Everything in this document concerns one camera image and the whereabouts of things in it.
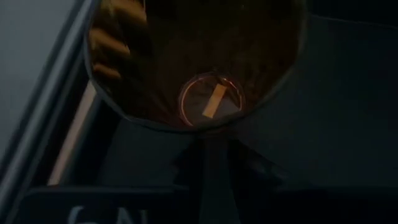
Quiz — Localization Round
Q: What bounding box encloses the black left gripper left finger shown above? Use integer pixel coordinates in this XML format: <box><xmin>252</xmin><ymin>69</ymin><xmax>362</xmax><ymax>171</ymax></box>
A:
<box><xmin>173</xmin><ymin>136</ymin><xmax>219</xmax><ymax>224</ymax></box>

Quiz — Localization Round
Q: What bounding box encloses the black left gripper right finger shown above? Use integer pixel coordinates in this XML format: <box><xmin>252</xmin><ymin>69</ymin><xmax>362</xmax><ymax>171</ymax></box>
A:
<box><xmin>217</xmin><ymin>136</ymin><xmax>281</xmax><ymax>224</ymax></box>

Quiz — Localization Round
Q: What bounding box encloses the amber ribbed glass cup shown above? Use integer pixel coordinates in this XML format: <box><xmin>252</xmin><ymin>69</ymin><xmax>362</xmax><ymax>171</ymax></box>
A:
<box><xmin>83</xmin><ymin>0</ymin><xmax>309</xmax><ymax>134</ymax></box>

